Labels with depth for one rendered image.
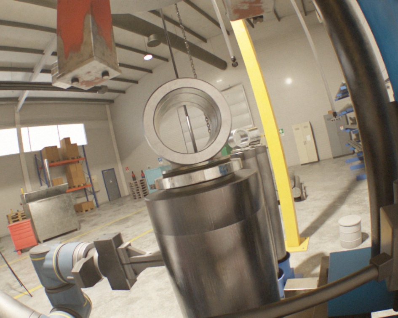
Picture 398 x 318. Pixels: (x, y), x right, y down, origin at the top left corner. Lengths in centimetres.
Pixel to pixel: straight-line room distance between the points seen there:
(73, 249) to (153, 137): 35
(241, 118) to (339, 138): 483
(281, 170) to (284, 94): 843
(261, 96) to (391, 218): 275
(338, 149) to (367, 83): 1005
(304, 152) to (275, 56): 474
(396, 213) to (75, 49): 63
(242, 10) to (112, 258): 59
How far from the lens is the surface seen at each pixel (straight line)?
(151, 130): 37
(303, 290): 85
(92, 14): 57
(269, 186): 205
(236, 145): 174
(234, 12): 51
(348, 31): 51
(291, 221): 313
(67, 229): 845
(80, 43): 54
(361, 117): 49
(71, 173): 1362
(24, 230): 748
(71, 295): 70
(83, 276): 52
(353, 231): 297
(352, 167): 749
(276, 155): 294
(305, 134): 1042
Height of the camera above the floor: 152
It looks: 1 degrees down
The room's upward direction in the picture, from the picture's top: 14 degrees counter-clockwise
